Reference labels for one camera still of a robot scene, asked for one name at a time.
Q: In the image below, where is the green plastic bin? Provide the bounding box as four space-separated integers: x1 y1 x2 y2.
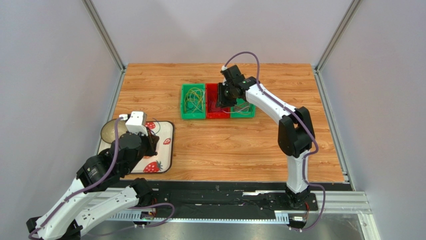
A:
230 99 256 119
180 83 207 120

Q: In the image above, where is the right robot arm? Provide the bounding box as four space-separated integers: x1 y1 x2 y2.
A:
216 65 315 209

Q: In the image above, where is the beige ceramic bowl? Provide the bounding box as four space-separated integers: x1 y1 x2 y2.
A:
100 119 128 144

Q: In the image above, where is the white cable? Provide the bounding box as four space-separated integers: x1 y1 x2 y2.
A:
222 103 254 116
184 87 205 114

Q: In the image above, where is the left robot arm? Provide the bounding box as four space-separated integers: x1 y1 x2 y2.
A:
26 132 160 240

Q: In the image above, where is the aluminium frame rail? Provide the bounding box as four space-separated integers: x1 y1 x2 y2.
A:
59 191 382 240

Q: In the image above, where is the strawberry print white tray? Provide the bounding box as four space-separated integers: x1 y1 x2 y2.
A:
99 120 175 174

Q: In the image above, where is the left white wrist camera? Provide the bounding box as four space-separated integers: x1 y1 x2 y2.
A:
119 111 149 136

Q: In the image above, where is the red plastic bin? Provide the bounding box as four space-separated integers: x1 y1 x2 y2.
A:
205 83 231 119

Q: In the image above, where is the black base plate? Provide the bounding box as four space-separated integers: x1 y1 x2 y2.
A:
138 180 321 220

